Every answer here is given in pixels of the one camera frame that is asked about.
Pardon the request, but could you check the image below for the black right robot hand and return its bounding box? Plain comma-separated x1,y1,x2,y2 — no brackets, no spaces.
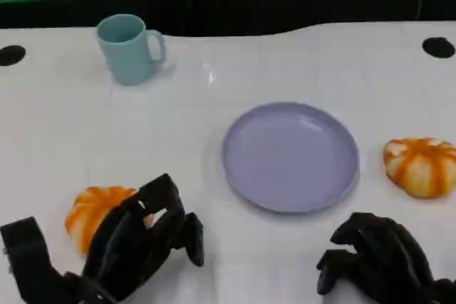
316,211,456,304

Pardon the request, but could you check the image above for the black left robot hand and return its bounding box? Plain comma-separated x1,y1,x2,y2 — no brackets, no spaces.
81,173,205,304

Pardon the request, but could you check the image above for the orange and white toy bread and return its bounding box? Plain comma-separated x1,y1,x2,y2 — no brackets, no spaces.
383,137,456,199
64,185,156,258

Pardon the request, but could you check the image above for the lilac plate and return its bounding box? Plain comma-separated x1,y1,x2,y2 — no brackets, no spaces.
222,102,361,215

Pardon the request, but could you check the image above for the pale green mug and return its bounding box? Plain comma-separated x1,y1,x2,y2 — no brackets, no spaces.
95,14,167,86

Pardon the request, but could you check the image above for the black round table grommet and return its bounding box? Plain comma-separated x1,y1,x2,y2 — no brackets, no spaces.
0,45,26,68
422,36,456,59

